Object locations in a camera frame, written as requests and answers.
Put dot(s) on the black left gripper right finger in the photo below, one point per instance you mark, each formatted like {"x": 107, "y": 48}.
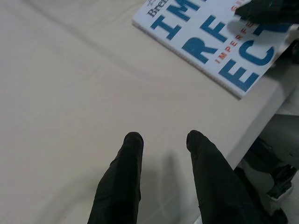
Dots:
{"x": 219, "y": 186}

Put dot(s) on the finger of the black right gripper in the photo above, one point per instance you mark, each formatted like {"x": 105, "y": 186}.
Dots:
{"x": 271, "y": 11}

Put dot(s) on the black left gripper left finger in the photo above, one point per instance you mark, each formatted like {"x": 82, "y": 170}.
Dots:
{"x": 119, "y": 186}

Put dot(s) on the white book blue letters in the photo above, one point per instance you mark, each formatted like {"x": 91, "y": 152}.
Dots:
{"x": 198, "y": 35}

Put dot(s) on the mattress with beige sheet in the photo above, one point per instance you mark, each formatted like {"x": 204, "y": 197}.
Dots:
{"x": 70, "y": 93}

